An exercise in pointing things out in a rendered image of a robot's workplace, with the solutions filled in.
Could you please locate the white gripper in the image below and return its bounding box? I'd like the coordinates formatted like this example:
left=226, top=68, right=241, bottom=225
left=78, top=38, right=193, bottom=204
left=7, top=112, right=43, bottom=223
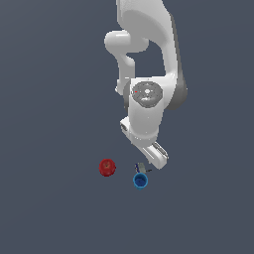
left=119, top=116, right=170, bottom=171

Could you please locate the small grey tool object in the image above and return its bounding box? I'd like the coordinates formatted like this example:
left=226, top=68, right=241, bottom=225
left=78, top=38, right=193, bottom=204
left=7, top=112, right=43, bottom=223
left=134, top=162, right=153, bottom=175

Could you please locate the blue cup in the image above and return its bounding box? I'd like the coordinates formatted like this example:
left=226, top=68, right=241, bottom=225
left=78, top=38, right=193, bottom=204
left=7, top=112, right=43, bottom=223
left=132, top=172, right=149, bottom=191

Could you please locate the red apple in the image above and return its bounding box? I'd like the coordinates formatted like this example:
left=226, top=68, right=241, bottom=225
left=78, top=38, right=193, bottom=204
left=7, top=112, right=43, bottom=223
left=98, top=158, right=117, bottom=178

